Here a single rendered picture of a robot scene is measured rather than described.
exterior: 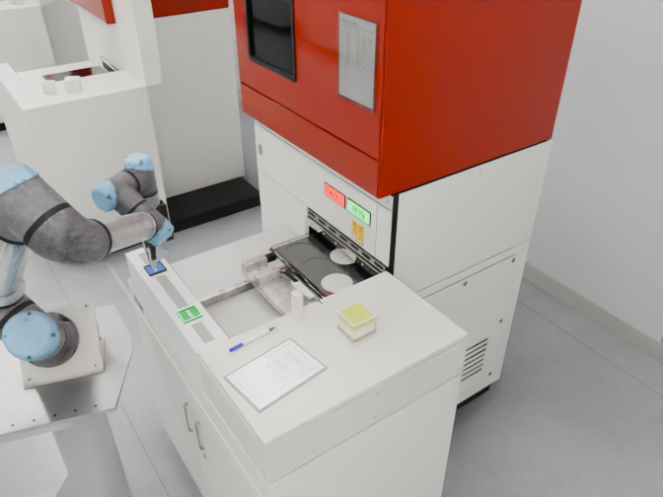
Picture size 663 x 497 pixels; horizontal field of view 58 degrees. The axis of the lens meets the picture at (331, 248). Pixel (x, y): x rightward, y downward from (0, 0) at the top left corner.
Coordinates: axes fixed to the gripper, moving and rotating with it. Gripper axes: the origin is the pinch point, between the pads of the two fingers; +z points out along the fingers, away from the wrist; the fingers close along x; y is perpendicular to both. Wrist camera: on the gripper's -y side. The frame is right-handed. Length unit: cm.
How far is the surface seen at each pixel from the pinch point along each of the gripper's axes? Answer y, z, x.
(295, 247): 47.3, 8.1, -6.2
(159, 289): -1.9, 2.1, -10.2
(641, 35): 207, -42, -20
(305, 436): 7, 6, -76
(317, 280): 43, 8, -26
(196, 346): -2.9, 2.1, -38.8
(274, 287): 31.2, 10.0, -19.5
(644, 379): 190, 98, -75
